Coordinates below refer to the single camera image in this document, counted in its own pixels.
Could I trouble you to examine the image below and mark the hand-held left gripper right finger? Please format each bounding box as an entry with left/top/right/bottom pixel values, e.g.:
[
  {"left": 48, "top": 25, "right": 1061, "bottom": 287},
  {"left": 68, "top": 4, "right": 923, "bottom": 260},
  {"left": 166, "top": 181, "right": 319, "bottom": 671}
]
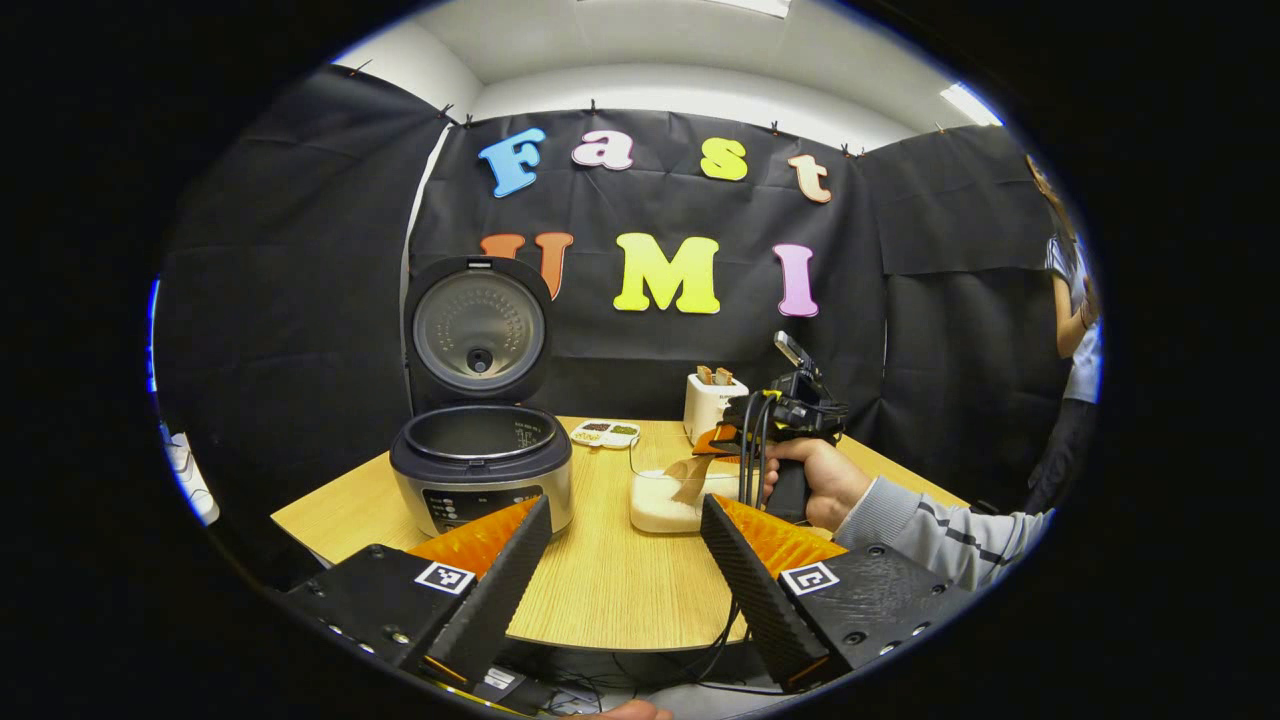
[{"left": 700, "top": 493, "right": 976, "bottom": 693}]

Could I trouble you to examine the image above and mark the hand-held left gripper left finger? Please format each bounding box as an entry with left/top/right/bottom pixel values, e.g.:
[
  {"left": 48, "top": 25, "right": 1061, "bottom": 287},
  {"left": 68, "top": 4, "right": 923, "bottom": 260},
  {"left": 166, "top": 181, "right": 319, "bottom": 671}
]
[{"left": 280, "top": 495, "right": 554, "bottom": 691}]

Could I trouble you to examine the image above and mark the wooden spoon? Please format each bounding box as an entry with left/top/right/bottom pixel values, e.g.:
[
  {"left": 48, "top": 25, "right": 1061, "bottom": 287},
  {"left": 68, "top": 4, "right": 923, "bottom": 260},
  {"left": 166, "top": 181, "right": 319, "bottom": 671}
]
[{"left": 665, "top": 455, "right": 717, "bottom": 506}]

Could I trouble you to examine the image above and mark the clear container of rice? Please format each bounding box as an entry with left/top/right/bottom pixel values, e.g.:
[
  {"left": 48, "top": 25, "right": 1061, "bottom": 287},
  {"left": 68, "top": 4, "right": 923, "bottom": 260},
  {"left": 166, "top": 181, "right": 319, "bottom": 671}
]
[{"left": 629, "top": 440, "right": 746, "bottom": 535}]

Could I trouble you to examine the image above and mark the dark grey rice cooker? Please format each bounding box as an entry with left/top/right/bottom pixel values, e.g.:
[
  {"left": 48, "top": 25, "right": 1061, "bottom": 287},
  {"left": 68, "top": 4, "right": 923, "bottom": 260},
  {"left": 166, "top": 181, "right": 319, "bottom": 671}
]
[{"left": 390, "top": 255, "right": 576, "bottom": 541}]

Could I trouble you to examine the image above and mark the white toaster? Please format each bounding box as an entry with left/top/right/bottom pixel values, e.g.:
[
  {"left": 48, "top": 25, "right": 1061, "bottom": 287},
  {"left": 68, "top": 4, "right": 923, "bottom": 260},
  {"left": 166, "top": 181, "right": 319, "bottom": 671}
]
[{"left": 684, "top": 372, "right": 749, "bottom": 446}]

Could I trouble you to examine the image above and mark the white divided dish of beans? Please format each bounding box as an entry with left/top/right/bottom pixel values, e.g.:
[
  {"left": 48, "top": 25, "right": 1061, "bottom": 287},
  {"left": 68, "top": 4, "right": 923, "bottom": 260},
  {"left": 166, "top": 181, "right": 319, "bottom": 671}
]
[{"left": 570, "top": 420, "right": 642, "bottom": 450}]

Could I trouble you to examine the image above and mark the white object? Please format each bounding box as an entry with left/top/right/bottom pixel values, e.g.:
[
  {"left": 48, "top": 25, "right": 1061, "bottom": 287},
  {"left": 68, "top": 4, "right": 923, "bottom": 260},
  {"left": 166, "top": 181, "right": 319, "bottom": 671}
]
[{"left": 163, "top": 430, "right": 221, "bottom": 528}]

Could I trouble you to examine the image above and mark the black backdrop cloth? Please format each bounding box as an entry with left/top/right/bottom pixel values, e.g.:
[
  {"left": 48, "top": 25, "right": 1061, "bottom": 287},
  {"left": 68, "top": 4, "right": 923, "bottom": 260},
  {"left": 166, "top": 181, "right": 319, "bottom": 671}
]
[{"left": 155, "top": 65, "right": 1076, "bottom": 561}]

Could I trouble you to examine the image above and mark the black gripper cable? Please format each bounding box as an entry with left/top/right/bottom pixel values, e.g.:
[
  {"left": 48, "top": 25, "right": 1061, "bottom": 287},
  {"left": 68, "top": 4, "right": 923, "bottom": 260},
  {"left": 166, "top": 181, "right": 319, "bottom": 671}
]
[{"left": 695, "top": 393, "right": 776, "bottom": 686}]

